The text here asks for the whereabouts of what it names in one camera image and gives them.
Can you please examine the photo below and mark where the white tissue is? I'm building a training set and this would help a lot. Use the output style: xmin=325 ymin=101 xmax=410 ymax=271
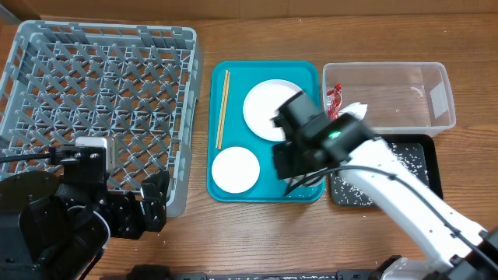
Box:
xmin=338 ymin=102 xmax=368 ymax=120

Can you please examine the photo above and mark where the black tray bin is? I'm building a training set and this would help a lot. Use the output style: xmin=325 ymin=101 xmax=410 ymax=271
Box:
xmin=331 ymin=134 xmax=444 ymax=207

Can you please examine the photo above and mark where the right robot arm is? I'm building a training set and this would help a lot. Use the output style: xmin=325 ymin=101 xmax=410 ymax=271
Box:
xmin=272 ymin=92 xmax=497 ymax=279

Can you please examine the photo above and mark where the grey dish rack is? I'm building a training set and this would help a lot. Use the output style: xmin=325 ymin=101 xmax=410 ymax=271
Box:
xmin=1 ymin=20 xmax=203 ymax=217

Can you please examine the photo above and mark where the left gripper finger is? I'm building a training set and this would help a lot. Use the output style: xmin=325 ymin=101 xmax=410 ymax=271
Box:
xmin=149 ymin=170 xmax=170 ymax=202
xmin=141 ymin=183 xmax=167 ymax=232

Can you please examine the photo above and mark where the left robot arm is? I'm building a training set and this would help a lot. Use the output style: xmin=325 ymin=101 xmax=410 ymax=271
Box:
xmin=1 ymin=171 xmax=170 ymax=279

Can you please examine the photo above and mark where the grey bowl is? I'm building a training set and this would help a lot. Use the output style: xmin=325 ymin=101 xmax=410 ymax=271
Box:
xmin=284 ymin=173 xmax=324 ymax=187

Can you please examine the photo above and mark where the teal serving tray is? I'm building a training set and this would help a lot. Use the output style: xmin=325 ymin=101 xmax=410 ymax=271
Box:
xmin=206 ymin=61 xmax=325 ymax=203

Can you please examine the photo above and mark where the red snack wrapper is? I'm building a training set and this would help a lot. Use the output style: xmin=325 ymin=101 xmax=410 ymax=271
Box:
xmin=326 ymin=83 xmax=342 ymax=121

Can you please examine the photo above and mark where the large white plate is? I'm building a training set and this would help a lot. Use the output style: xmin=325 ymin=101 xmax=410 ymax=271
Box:
xmin=243 ymin=79 xmax=301 ymax=142

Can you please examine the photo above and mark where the clear plastic bin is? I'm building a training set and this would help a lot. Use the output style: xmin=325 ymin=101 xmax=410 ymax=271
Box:
xmin=322 ymin=62 xmax=456 ymax=137

